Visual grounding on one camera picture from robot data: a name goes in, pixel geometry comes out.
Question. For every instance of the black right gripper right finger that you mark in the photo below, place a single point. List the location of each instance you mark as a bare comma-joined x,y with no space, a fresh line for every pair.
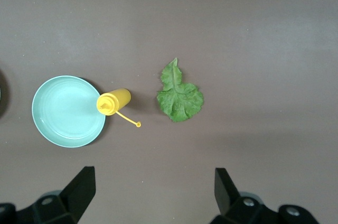
229,200

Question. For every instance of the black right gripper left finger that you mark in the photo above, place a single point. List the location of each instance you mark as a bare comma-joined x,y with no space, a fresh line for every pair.
76,197

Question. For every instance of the yellow squeeze bottle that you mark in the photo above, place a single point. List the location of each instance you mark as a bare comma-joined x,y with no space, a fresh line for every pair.
113,101

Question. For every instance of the green lettuce leaf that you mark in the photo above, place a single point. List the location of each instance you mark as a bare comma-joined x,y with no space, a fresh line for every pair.
179,100

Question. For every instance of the mint green plate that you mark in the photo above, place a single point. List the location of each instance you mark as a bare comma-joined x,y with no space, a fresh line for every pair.
66,113

